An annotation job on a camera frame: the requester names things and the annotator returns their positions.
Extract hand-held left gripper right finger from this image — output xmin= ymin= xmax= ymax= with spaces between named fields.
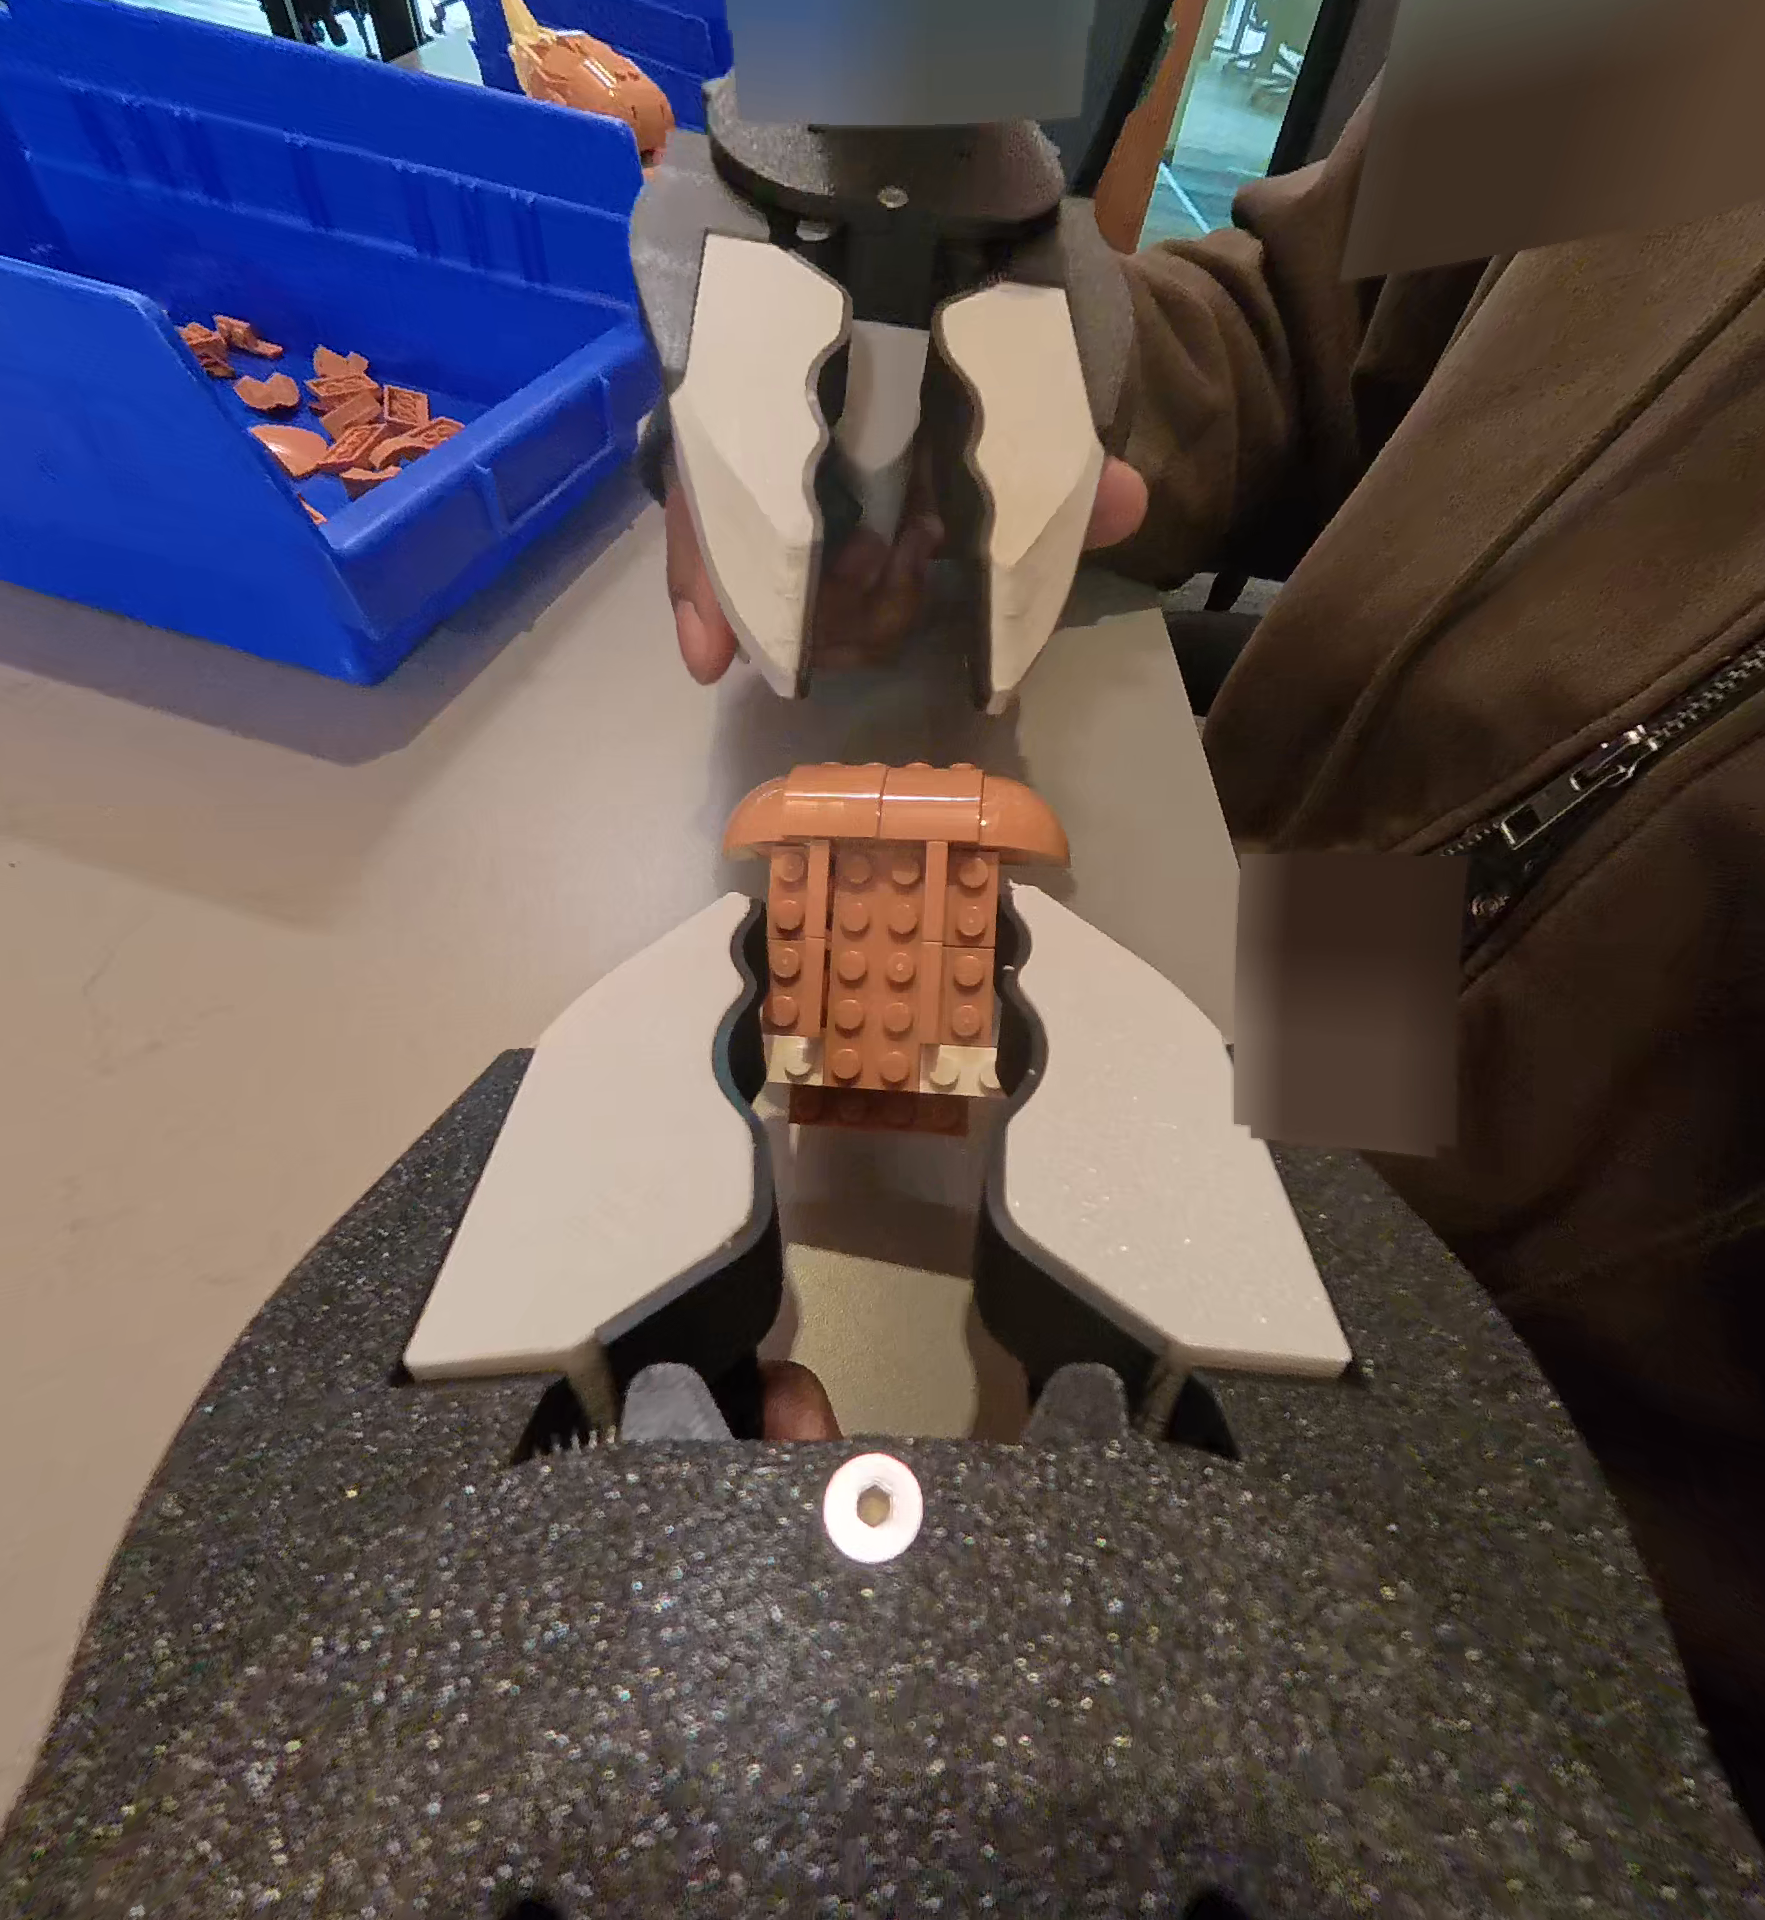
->
xmin=980 ymin=885 xmax=1355 ymax=1379

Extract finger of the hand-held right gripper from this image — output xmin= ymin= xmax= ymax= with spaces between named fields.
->
xmin=929 ymin=282 xmax=1107 ymax=717
xmin=664 ymin=232 xmax=854 ymax=702

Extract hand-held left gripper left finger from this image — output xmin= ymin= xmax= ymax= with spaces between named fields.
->
xmin=402 ymin=894 xmax=783 ymax=1382

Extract orange lego model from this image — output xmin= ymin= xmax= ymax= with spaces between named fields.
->
xmin=721 ymin=761 xmax=1072 ymax=1137

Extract person's right forearm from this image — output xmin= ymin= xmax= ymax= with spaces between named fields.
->
xmin=1114 ymin=179 xmax=1366 ymax=591

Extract tan brown lego figure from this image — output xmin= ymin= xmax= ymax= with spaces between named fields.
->
xmin=499 ymin=0 xmax=677 ymax=163

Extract pile of orange lego pieces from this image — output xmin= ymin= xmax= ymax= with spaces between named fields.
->
xmin=174 ymin=313 xmax=466 ymax=527

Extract person's right hand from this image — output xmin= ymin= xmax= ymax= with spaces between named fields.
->
xmin=660 ymin=450 xmax=1154 ymax=688

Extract wooden support column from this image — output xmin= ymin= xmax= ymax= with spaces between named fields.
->
xmin=1092 ymin=0 xmax=1215 ymax=254

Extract stacked blue plastic bins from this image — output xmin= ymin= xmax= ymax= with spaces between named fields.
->
xmin=468 ymin=0 xmax=734 ymax=95

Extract large blue plastic bin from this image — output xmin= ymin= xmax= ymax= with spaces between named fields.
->
xmin=0 ymin=0 xmax=662 ymax=688

